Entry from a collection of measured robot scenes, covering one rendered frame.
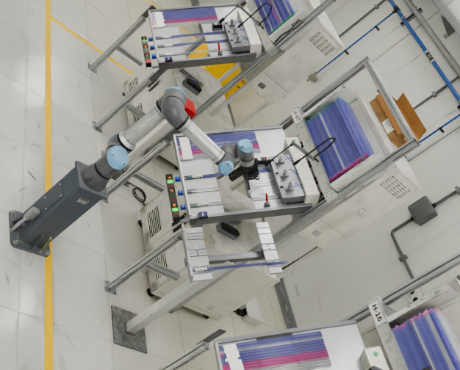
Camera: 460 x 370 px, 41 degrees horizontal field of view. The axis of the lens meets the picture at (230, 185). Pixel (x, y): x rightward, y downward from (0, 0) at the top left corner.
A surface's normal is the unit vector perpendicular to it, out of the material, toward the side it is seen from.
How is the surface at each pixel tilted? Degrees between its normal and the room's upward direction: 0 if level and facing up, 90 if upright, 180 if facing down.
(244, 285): 90
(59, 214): 90
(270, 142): 45
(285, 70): 90
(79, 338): 0
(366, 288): 90
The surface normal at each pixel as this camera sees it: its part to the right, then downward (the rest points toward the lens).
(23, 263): 0.73, -0.55
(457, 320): -0.65, -0.41
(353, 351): 0.07, -0.68
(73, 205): 0.26, 0.76
